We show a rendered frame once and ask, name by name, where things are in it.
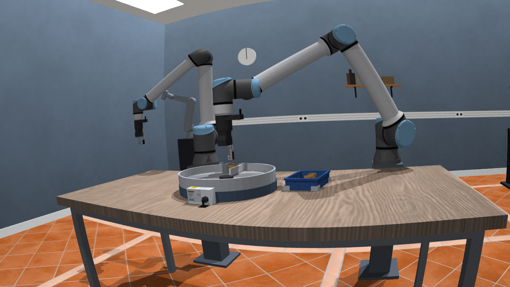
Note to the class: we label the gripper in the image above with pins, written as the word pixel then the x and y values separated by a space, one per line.
pixel 138 128
pixel 224 131

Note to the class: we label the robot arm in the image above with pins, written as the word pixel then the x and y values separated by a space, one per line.
pixel 291 63
pixel 171 79

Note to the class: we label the grey turntable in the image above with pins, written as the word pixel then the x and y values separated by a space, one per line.
pixel 247 184

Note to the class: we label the blue crate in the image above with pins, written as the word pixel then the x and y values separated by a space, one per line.
pixel 297 183

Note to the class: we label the black box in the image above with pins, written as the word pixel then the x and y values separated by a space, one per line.
pixel 185 153

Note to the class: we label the white control box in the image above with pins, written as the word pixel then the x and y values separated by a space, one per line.
pixel 197 194

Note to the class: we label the grey jointed stand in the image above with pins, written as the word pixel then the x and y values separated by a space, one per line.
pixel 190 107

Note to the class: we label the white ceiling light panel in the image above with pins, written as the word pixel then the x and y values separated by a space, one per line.
pixel 149 4

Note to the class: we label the wooden table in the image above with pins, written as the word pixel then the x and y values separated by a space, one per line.
pixel 358 207

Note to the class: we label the brown box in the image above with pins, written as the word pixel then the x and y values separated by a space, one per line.
pixel 388 80

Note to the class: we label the black upright board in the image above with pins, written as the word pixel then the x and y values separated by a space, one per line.
pixel 507 159

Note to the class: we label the white wall clock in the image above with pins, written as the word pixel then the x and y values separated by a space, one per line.
pixel 247 56

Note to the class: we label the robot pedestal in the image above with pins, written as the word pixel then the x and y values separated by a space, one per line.
pixel 217 253
pixel 378 263

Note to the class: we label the white wall rail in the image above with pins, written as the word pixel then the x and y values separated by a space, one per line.
pixel 338 116

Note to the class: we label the wooden wall shelf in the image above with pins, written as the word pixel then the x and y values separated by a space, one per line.
pixel 396 85

